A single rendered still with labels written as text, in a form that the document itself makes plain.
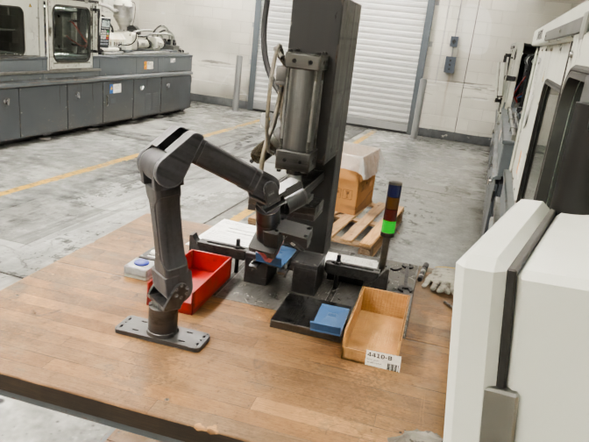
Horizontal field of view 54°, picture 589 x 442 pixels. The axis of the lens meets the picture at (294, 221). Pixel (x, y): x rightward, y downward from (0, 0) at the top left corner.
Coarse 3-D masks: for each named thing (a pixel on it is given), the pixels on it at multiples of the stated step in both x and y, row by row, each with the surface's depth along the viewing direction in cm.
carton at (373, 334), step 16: (368, 288) 146; (368, 304) 148; (384, 304) 147; (400, 304) 145; (352, 320) 133; (368, 320) 144; (384, 320) 144; (400, 320) 145; (352, 336) 135; (368, 336) 136; (384, 336) 137; (400, 336) 124; (352, 352) 125; (368, 352) 124; (384, 352) 130; (384, 368) 124
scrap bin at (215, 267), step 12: (192, 252) 161; (204, 252) 160; (192, 264) 162; (204, 264) 161; (216, 264) 160; (228, 264) 157; (192, 276) 157; (204, 276) 158; (216, 276) 149; (228, 276) 158; (204, 288) 142; (216, 288) 151; (192, 300) 136; (204, 300) 144; (180, 312) 138; (192, 312) 137
